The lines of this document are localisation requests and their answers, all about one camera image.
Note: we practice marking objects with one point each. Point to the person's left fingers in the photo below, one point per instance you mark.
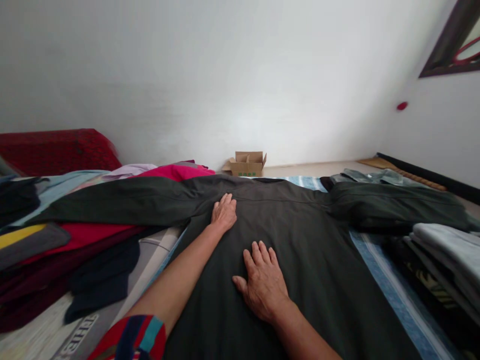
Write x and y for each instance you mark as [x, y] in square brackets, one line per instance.
[226, 201]

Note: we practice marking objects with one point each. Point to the blue striped bed sheet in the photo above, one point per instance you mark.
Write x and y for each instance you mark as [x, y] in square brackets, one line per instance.
[379, 270]

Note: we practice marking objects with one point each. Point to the black garment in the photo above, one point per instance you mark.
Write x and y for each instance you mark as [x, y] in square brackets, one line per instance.
[18, 198]

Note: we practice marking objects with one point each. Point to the black skirting strip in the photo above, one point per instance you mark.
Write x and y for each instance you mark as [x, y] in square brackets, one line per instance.
[431, 174]

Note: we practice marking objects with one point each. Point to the dark framed window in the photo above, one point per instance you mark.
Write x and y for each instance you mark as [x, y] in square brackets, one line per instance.
[446, 35]

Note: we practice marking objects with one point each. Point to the red round wall hook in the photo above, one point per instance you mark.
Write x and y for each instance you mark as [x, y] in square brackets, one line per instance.
[402, 105]

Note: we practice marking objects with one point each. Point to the grey-green denim garment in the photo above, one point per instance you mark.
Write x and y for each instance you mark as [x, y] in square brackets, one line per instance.
[390, 175]

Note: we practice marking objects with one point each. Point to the yellow and grey garment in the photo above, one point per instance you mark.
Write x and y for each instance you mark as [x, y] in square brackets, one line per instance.
[33, 240]

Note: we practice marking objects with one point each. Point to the person's right hand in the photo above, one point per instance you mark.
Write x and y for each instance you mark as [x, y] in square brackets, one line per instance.
[264, 287]

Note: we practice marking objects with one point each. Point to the red patterned covered trunk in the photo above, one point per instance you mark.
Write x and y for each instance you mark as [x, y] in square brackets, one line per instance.
[56, 150]

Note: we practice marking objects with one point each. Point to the lavender garment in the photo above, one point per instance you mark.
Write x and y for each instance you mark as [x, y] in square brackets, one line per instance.
[131, 170]

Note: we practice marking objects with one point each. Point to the maroon garment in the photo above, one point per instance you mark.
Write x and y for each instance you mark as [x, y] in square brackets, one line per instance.
[33, 288]

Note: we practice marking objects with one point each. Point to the light blue garment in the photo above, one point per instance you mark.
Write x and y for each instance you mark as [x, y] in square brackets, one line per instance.
[63, 183]

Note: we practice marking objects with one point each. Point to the dark green long-sleeved garment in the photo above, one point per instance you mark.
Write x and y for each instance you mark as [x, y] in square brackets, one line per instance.
[322, 258]

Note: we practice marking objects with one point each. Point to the person's left hand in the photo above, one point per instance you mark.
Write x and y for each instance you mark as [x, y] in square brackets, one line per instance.
[224, 214]

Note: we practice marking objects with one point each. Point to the stack of folded clothes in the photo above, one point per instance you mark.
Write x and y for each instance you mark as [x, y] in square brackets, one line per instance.
[444, 245]

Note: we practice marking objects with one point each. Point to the open cardboard box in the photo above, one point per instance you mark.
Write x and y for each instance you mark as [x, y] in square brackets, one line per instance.
[245, 168]

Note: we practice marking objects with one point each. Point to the pink garment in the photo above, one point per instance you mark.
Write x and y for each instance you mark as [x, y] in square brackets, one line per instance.
[172, 173]

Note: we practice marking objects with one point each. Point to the red garment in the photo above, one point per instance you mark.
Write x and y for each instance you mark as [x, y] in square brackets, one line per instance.
[97, 234]

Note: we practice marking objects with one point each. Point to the navy blue garment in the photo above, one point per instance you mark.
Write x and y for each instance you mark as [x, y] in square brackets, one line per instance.
[105, 277]

